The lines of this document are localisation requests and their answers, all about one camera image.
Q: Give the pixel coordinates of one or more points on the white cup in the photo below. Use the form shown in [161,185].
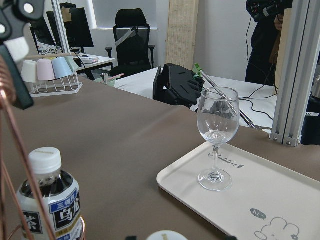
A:
[29,71]

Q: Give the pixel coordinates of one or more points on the copper wire bottle basket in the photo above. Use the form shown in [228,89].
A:
[7,97]

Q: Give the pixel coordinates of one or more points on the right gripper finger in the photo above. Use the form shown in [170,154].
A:
[23,99]

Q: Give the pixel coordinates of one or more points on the tea bottle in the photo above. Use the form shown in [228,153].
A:
[166,235]
[61,197]

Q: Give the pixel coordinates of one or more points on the standing person in black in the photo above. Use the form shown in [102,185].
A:
[265,40]

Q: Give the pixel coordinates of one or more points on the white cup rack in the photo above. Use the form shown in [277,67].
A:
[62,86]

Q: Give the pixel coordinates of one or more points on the aluminium frame post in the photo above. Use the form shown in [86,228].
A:
[296,65]

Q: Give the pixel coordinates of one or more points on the clear wine glass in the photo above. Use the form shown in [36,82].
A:
[217,125]

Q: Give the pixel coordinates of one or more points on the black office chair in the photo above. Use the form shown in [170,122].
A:
[131,34]

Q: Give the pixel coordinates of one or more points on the pink cup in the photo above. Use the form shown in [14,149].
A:
[45,71]

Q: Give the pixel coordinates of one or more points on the cream serving tray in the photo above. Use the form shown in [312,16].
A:
[265,202]

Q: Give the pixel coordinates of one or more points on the tea bottle lower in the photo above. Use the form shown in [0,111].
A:
[61,197]

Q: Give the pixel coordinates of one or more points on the green cup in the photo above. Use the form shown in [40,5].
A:
[72,64]

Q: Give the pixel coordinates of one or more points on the black monitor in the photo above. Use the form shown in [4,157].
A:
[76,26]

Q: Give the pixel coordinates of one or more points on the blue cup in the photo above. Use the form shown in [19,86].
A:
[61,68]

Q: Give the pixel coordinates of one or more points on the steel jigger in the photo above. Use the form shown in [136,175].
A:
[105,77]

